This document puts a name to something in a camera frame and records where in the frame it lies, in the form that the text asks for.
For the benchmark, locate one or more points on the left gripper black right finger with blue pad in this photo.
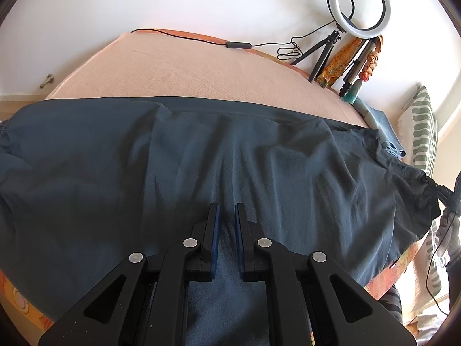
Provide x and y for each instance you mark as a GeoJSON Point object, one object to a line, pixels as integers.
{"type": "Point", "coordinates": [252, 266]}

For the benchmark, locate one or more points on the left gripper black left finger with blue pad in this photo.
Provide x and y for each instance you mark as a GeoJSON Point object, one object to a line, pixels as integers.
{"type": "Point", "coordinates": [204, 258]}

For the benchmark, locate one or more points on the dark blue pants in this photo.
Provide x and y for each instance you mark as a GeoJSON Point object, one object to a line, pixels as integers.
{"type": "Point", "coordinates": [86, 182]}

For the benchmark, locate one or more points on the hand in white glove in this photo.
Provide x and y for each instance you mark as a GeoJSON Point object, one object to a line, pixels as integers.
{"type": "Point", "coordinates": [447, 239]}

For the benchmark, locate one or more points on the bed with peach sheet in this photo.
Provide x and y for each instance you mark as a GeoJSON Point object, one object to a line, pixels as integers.
{"type": "Point", "coordinates": [148, 65]}

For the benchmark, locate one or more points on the green striped white cushion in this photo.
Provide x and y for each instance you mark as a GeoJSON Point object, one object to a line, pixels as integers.
{"type": "Point", "coordinates": [418, 133]}

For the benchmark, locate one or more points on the orange patterned scarf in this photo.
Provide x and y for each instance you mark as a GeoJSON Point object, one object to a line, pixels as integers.
{"type": "Point", "coordinates": [340, 62]}

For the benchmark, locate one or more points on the folded grey tripod stand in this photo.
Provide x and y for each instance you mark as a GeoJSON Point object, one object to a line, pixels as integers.
{"type": "Point", "coordinates": [362, 67]}

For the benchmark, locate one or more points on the metal door stopper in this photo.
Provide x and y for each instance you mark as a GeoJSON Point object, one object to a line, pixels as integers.
{"type": "Point", "coordinates": [48, 80]}

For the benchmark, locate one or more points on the white ring light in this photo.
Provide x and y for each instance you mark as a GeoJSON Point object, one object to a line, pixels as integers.
{"type": "Point", "coordinates": [364, 19]}

